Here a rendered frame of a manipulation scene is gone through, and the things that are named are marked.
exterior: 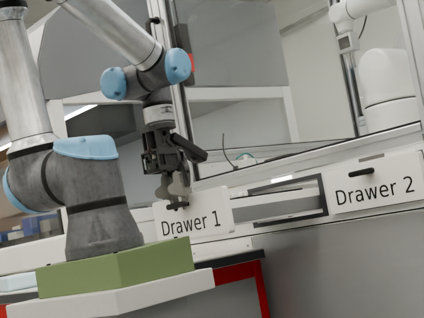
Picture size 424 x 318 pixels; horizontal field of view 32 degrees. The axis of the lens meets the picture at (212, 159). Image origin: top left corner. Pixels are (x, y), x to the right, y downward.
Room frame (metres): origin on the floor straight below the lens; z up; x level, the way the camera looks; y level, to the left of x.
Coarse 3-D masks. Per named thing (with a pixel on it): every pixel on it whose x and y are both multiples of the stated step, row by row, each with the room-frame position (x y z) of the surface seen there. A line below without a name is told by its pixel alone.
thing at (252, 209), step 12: (288, 192) 1.89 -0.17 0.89; (300, 192) 1.91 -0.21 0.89; (312, 192) 1.94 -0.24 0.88; (240, 204) 1.78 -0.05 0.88; (252, 204) 1.80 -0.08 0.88; (264, 204) 1.83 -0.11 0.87; (276, 204) 1.85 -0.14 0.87; (288, 204) 1.88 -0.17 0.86; (300, 204) 1.91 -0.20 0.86; (312, 204) 1.93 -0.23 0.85; (240, 216) 1.77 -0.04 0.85; (252, 216) 1.80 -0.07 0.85; (264, 216) 1.82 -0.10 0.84; (276, 216) 1.85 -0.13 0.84
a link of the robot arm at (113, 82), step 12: (108, 72) 1.69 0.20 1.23; (120, 72) 1.68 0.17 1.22; (132, 72) 1.67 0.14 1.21; (108, 84) 1.69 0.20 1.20; (120, 84) 1.67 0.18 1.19; (132, 84) 1.67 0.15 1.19; (108, 96) 1.70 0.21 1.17; (120, 96) 1.69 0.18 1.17; (132, 96) 1.71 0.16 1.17; (144, 96) 1.75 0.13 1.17
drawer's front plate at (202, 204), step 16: (208, 192) 1.77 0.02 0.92; (224, 192) 1.73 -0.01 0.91; (160, 208) 1.92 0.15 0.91; (192, 208) 1.82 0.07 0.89; (208, 208) 1.77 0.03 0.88; (224, 208) 1.73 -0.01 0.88; (160, 224) 1.93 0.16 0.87; (192, 224) 1.83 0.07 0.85; (208, 224) 1.78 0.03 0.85; (224, 224) 1.74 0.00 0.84
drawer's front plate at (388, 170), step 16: (384, 160) 1.76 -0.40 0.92; (400, 160) 1.73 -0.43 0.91; (416, 160) 1.69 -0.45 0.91; (336, 176) 1.88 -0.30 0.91; (368, 176) 1.80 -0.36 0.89; (384, 176) 1.77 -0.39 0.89; (400, 176) 1.73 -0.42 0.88; (416, 176) 1.70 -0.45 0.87; (352, 192) 1.85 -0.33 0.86; (368, 192) 1.81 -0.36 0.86; (384, 192) 1.78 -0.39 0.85; (400, 192) 1.74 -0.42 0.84; (416, 192) 1.71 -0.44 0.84; (336, 208) 1.90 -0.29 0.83; (352, 208) 1.86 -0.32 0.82
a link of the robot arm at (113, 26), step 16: (48, 0) 1.43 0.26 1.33; (64, 0) 1.44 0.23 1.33; (80, 0) 1.45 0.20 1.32; (96, 0) 1.46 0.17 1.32; (80, 16) 1.48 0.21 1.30; (96, 16) 1.48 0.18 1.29; (112, 16) 1.50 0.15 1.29; (128, 16) 1.54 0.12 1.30; (96, 32) 1.52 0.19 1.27; (112, 32) 1.51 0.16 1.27; (128, 32) 1.53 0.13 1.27; (144, 32) 1.57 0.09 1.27; (112, 48) 1.56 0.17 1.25; (128, 48) 1.55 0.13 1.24; (144, 48) 1.57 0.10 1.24; (160, 48) 1.60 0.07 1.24; (176, 48) 1.62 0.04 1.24; (144, 64) 1.59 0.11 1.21; (160, 64) 1.60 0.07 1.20; (176, 64) 1.60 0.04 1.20; (144, 80) 1.65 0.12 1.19; (160, 80) 1.63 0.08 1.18; (176, 80) 1.63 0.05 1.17
